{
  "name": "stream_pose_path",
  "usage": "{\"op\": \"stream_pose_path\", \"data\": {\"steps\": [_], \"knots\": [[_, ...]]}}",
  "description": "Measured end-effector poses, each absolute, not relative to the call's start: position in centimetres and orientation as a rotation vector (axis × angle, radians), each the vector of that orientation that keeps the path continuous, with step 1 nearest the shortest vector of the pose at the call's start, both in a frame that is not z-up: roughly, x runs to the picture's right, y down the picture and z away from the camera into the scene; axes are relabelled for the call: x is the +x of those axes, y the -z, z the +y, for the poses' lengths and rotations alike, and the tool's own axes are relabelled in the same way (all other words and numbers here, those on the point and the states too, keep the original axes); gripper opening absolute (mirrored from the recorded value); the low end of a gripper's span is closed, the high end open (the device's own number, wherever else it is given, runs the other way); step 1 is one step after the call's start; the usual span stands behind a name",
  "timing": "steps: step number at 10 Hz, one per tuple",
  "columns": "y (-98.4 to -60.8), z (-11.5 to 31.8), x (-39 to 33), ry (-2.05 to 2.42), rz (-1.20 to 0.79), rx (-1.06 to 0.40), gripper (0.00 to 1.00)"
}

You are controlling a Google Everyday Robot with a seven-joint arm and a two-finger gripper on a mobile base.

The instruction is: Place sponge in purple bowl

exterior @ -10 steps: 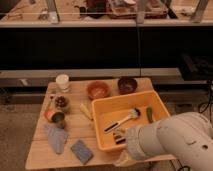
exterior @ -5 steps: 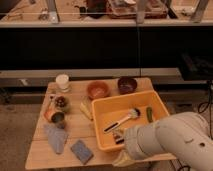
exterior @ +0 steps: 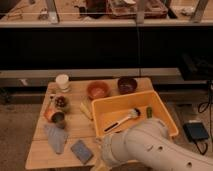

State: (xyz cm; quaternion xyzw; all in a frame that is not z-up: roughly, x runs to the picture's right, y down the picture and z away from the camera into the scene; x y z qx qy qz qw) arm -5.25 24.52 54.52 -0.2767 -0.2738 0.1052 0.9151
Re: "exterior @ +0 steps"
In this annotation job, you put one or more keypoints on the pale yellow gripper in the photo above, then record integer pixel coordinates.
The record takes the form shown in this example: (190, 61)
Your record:
(100, 165)

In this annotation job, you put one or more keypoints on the blue sponge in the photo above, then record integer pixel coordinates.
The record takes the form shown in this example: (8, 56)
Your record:
(82, 152)

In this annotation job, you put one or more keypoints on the yellow plastic bin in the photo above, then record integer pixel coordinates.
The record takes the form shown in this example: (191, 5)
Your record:
(117, 113)

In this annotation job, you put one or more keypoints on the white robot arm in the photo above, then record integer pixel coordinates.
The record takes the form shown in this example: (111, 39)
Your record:
(148, 143)

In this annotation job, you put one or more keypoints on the orange bowl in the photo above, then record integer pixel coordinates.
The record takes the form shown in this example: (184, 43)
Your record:
(97, 89)

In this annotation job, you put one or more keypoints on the grey cloth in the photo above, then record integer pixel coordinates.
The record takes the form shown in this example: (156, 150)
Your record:
(56, 137)

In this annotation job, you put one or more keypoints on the orange metal can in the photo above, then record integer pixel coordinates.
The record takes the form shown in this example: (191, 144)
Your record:
(56, 117)

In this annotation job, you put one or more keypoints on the white cup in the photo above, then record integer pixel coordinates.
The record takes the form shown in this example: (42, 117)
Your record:
(62, 81)

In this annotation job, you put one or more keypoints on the black pedal box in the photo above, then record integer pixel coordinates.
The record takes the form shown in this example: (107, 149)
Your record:
(195, 131)

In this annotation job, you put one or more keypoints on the dish brush black handle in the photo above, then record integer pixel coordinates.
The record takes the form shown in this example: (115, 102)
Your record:
(133, 114)

